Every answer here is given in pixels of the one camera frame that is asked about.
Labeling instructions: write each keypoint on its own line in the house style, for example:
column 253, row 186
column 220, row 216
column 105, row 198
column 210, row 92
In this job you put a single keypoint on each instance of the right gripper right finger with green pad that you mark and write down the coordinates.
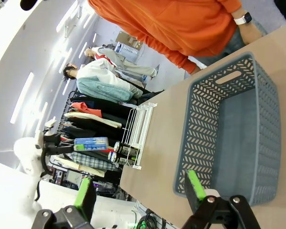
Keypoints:
column 196, row 184

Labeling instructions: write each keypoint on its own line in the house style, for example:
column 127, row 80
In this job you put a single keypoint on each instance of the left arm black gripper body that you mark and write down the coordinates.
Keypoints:
column 52, row 144

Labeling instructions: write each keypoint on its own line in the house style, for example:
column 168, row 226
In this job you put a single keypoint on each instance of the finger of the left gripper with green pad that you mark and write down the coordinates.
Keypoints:
column 67, row 148

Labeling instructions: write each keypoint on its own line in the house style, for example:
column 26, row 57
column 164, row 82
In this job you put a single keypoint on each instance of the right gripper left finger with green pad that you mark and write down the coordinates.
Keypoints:
column 85, row 193

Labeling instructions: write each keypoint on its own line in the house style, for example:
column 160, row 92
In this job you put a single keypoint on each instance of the black Pepsi can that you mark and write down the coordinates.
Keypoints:
column 121, row 159
column 127, row 149

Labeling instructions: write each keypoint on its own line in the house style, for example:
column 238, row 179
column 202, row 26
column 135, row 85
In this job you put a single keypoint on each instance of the blue-grey plastic lattice basket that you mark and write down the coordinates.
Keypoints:
column 238, row 133

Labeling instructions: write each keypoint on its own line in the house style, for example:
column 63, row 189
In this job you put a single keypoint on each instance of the person's right forearm orange sleeve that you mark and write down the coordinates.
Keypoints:
column 178, row 59

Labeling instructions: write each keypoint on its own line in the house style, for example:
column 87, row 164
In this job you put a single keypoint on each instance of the person's left forearm orange sleeve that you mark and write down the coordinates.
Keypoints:
column 228, row 6

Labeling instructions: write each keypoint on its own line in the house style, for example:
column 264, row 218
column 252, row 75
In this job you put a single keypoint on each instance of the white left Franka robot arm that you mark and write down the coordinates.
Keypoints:
column 26, row 152

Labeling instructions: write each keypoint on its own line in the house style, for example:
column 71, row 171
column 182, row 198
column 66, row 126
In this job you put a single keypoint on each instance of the person's left hand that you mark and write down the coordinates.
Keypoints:
column 251, row 34

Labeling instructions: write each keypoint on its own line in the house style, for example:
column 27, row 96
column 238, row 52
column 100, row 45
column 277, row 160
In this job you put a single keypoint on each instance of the clothes rack with hanging garments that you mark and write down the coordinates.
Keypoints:
column 90, row 124

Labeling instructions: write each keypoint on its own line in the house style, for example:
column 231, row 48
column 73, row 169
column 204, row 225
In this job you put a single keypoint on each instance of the black-haired mannequin in white shirt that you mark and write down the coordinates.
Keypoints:
column 102, row 81

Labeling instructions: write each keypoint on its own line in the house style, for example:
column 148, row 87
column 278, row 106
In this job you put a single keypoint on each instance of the mannequin in grey clothes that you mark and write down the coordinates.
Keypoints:
column 119, row 60

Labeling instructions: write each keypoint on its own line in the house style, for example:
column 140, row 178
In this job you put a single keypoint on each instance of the blue and white storage rack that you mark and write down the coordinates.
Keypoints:
column 126, row 51

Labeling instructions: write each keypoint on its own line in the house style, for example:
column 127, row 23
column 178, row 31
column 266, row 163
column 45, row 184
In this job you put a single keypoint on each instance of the person in orange hoodie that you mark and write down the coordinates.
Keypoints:
column 171, row 28

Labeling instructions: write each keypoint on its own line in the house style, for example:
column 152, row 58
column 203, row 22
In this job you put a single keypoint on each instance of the white smart watch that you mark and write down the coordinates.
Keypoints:
column 243, row 18

